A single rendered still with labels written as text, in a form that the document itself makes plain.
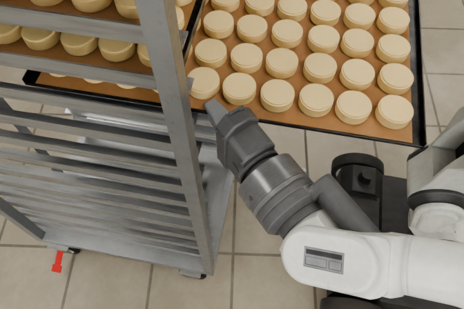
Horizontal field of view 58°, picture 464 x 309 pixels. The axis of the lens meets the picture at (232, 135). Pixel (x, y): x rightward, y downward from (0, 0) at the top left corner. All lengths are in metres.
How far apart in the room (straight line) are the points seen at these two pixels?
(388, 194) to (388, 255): 1.16
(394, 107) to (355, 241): 0.24
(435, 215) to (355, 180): 0.50
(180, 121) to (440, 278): 0.36
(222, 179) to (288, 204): 1.08
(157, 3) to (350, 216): 0.32
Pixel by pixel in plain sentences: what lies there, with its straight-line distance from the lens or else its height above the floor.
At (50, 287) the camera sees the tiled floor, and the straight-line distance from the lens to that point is 1.74.
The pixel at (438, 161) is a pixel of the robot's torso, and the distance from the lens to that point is 1.10.
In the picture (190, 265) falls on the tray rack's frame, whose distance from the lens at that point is 1.48.
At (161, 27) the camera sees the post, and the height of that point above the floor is 1.28.
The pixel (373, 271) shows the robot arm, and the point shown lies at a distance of 0.47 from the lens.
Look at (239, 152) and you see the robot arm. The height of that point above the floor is 1.11.
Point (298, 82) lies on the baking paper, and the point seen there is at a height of 1.07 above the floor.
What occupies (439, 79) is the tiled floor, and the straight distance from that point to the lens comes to 2.25.
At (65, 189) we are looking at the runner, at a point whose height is 0.59.
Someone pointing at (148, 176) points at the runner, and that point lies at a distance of 0.92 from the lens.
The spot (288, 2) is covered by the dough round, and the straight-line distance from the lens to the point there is 0.75.
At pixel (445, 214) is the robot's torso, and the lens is 1.13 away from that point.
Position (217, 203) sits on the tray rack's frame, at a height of 0.15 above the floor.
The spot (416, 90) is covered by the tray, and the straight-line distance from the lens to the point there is 0.70.
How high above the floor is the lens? 1.59
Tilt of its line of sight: 60 degrees down
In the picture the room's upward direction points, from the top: straight up
